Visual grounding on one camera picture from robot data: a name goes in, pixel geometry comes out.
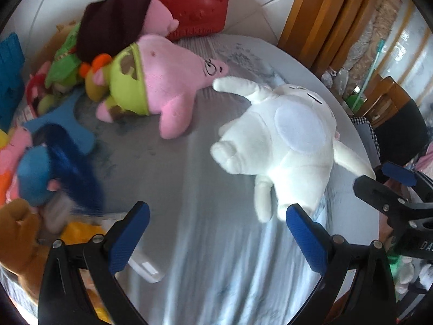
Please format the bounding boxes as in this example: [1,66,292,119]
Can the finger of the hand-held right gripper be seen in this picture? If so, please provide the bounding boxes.
[353,175,433,221]
[375,162,433,204]

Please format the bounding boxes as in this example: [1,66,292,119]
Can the blue fabric storage box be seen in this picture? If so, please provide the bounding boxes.
[0,33,26,133]

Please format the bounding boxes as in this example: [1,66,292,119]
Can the pink starfish plush toy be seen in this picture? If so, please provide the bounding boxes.
[95,34,231,140]

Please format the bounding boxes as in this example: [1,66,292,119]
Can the golden brown dog plush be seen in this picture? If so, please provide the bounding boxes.
[0,198,53,300]

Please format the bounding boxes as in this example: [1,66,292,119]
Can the wooden chair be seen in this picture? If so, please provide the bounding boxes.
[365,76,431,167]

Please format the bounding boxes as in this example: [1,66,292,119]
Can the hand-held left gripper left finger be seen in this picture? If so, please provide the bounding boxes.
[38,201,151,325]

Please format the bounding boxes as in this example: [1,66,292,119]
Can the stacked wooden chairs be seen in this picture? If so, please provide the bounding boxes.
[277,0,387,76]

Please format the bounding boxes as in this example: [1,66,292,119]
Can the pink orange plush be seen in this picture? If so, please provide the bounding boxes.
[0,127,33,205]

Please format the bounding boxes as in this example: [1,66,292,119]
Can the pink and red plush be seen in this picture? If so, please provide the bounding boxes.
[26,63,51,117]

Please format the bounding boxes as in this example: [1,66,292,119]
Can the light blue flat plush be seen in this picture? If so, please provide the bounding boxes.
[24,84,97,154]

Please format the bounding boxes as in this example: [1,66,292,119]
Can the green mop handle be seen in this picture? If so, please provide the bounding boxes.
[357,39,387,111]

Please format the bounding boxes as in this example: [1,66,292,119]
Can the red toy handbag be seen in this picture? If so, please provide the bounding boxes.
[141,0,231,41]

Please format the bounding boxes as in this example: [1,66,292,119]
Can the orange yellow duck plush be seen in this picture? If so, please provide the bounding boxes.
[79,53,113,103]

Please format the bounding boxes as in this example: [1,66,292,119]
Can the brown bear plush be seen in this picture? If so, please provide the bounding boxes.
[54,20,81,38]

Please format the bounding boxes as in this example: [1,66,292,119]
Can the blue-haired plush doll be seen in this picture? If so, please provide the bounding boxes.
[16,123,106,218]

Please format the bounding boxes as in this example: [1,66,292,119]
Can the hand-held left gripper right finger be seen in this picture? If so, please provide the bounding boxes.
[286,204,396,325]

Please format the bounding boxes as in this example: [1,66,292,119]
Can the grey tablecloth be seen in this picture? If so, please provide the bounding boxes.
[0,34,383,325]

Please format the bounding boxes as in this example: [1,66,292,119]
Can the green plush toy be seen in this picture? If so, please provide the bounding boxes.
[45,24,86,89]

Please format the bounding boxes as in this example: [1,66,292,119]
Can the yellow plush toy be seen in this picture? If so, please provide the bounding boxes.
[64,221,114,325]

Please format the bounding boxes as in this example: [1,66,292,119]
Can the checkered cloth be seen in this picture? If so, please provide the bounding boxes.
[351,116,377,134]

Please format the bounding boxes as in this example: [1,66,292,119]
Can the white plush animal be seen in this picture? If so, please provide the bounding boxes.
[210,76,377,224]

